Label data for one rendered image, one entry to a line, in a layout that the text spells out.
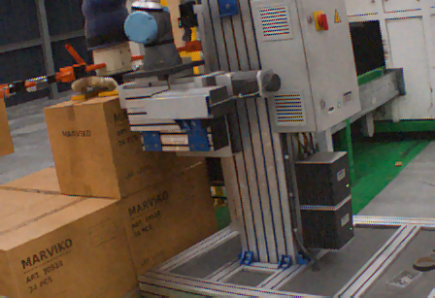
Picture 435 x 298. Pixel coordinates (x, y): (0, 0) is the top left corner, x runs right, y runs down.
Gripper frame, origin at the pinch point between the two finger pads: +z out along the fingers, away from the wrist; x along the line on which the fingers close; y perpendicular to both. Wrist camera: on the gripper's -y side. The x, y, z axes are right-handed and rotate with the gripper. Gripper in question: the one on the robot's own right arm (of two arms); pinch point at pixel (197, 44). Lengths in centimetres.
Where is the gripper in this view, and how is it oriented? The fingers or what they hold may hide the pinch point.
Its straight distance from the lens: 279.7
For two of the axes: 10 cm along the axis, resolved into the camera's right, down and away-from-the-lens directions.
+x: 8.2, -0.2, -5.8
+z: 1.5, 9.7, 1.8
